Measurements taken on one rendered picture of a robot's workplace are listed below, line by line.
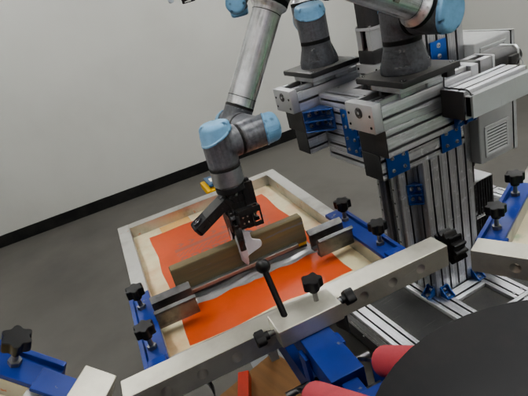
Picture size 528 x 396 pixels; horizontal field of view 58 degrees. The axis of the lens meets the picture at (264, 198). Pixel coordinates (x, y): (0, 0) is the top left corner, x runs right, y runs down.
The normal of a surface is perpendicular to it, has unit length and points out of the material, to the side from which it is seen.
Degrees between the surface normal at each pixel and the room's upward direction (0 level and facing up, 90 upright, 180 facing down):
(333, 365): 0
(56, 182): 90
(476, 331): 0
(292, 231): 90
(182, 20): 90
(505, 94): 90
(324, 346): 0
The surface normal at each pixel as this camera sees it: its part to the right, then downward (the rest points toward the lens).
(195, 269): 0.36, 0.31
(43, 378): 0.30, -0.83
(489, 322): -0.24, -0.88
